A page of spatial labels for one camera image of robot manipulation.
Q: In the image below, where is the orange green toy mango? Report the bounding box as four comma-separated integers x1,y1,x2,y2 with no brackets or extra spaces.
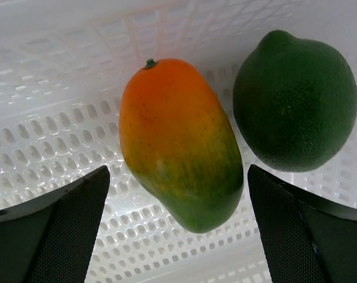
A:
118,58,244,233

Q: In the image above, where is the green toy lime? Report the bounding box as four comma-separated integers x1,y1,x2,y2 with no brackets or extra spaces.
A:
233,30,357,172

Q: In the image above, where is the white perforated plastic basket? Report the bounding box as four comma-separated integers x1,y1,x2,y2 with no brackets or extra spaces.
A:
0,1,357,282

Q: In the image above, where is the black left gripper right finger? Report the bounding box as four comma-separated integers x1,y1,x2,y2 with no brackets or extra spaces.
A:
247,165,357,282

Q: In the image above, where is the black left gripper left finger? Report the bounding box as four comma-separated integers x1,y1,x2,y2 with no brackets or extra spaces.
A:
0,166,110,282

